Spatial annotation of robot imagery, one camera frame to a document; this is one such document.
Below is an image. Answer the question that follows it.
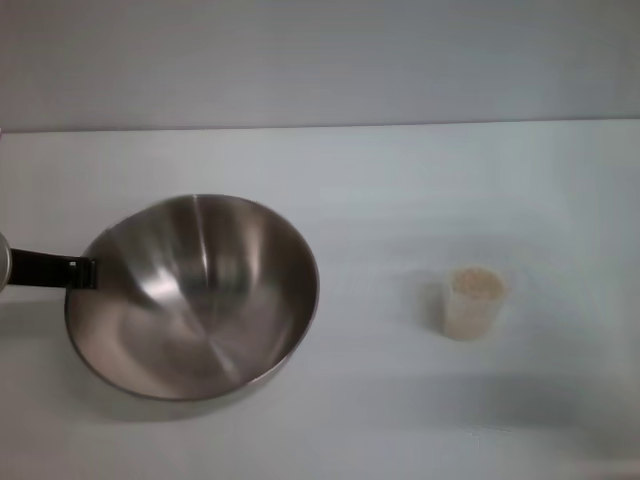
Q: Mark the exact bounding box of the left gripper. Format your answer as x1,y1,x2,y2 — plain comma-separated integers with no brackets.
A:
0,233,98,292

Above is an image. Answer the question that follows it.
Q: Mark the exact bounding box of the stainless steel mixing bowl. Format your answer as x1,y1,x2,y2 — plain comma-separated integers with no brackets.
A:
63,193,321,402

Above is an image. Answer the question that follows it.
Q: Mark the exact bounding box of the white uncooked rice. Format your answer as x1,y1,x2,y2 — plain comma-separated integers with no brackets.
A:
451,268,504,335

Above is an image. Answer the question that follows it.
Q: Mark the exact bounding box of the clear plastic measuring cup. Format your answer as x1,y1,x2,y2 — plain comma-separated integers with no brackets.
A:
442,266,506,342

